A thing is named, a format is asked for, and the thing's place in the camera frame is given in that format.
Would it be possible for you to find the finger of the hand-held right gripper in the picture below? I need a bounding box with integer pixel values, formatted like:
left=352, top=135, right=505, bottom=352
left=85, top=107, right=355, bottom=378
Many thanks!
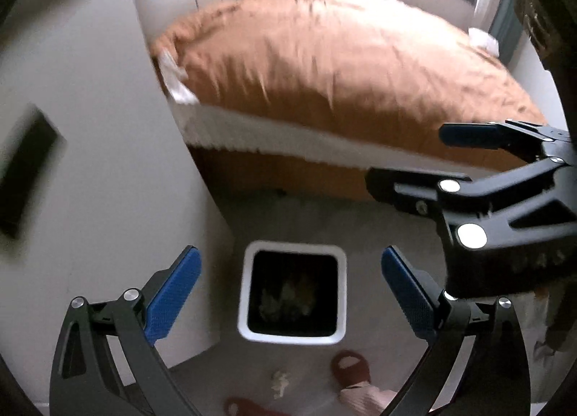
left=366, top=158, right=577, bottom=250
left=439, top=119, right=571, bottom=163

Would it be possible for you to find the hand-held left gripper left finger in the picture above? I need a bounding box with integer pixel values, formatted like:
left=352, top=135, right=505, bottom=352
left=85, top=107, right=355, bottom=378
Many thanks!
left=49, top=245, right=201, bottom=416

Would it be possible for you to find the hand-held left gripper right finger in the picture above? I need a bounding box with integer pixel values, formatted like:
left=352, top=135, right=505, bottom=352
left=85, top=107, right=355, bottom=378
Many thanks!
left=381, top=245, right=533, bottom=416

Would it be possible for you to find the white trash bin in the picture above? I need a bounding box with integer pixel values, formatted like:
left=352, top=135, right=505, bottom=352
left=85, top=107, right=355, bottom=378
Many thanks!
left=237, top=240, right=349, bottom=345

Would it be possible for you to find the wrappers heap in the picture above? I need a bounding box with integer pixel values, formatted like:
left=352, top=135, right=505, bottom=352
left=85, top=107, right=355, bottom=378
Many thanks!
left=259, top=276, right=318, bottom=320

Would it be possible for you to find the red-brown slipper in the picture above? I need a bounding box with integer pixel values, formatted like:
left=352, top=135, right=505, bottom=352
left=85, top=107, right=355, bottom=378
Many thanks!
left=331, top=350, right=373, bottom=392
left=225, top=397, right=298, bottom=416

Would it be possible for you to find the white pillow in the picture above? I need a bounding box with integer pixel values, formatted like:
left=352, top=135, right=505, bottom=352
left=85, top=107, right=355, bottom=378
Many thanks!
left=469, top=27, right=500, bottom=55

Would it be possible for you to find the grey-blue curtain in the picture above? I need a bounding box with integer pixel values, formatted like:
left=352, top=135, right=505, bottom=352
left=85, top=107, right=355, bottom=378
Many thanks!
left=489, top=0, right=517, bottom=65

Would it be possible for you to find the small crumpled tissue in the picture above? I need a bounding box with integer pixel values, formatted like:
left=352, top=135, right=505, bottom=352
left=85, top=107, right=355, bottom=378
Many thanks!
left=269, top=368, right=291, bottom=399

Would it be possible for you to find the dark wooden cabinet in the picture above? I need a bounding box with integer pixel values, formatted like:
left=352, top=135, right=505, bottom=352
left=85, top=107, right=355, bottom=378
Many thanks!
left=502, top=0, right=569, bottom=74

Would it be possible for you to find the white mattress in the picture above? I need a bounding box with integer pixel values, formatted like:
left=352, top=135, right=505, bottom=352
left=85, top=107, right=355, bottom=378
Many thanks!
left=158, top=51, right=470, bottom=173

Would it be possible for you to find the bed with orange duvet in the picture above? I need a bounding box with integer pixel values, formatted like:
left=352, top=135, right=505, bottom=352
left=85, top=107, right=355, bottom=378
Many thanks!
left=149, top=0, right=548, bottom=173

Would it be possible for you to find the black flat panel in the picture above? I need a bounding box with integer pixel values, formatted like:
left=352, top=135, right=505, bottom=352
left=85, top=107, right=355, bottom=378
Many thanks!
left=0, top=103, right=68, bottom=239

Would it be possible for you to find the wooden bed frame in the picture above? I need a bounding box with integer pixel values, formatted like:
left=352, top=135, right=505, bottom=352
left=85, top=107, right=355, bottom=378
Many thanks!
left=189, top=146, right=370, bottom=203

